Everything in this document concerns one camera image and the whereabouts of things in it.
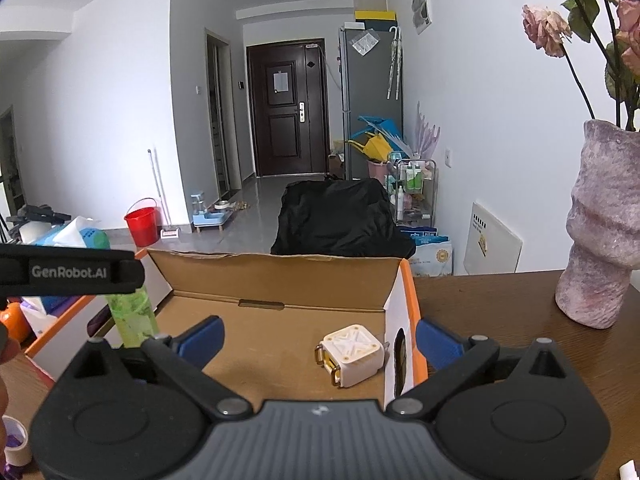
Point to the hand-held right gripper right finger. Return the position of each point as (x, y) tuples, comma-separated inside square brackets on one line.
[(440, 342)]

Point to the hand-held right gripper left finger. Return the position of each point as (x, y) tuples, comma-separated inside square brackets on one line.
[(202, 340)]

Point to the green spray bottle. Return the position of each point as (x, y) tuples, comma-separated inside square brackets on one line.
[(132, 315)]

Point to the white yellow toy cube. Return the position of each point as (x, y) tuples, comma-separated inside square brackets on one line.
[(350, 355)]

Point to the red cardboard box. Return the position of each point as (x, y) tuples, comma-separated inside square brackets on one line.
[(280, 280)]

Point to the blue tissue box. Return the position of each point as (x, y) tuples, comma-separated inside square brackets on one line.
[(92, 237)]

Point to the small white box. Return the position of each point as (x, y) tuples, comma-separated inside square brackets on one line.
[(37, 317)]

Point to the black device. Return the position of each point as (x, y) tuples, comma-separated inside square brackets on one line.
[(40, 215)]

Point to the orange fruit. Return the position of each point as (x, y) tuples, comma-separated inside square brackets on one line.
[(12, 327)]

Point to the red bucket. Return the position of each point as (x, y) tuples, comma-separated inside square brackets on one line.
[(141, 227)]

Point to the blue and white bag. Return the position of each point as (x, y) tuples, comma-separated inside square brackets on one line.
[(430, 255)]

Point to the white mop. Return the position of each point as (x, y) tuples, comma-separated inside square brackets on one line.
[(170, 234)]

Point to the white board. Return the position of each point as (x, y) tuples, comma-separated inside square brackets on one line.
[(492, 245)]

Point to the blue pet feeder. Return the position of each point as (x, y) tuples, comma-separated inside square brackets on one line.
[(210, 219)]

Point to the black cloth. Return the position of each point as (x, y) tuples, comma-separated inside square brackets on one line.
[(335, 220)]

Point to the metal rolling cart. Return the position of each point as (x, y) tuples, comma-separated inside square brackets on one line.
[(415, 175)]

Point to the white tape roll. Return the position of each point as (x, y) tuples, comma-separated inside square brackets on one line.
[(26, 447)]

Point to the pink bucket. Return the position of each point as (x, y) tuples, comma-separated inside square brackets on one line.
[(376, 170)]

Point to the pink ceramic vase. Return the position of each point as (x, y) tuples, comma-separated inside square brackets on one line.
[(600, 240)]

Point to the yellow bag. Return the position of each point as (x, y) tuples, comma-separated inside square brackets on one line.
[(377, 147)]

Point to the pale lilac decoration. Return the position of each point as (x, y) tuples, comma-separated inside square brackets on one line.
[(426, 132)]

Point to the dark brown door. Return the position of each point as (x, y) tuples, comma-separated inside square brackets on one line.
[(287, 135)]

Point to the blue plastic rack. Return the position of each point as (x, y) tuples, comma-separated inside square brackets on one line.
[(380, 125)]

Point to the grey refrigerator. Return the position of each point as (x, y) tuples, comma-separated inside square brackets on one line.
[(370, 90)]

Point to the clear folded umbrellas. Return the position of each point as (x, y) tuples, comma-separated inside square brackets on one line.
[(391, 60)]

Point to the dried pink roses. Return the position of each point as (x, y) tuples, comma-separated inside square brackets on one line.
[(545, 25)]

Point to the yellow box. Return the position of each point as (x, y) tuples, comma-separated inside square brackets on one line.
[(375, 14)]

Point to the white electric panel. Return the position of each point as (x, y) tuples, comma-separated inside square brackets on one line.
[(421, 7)]

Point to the white wall socket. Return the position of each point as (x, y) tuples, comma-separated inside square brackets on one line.
[(448, 157)]

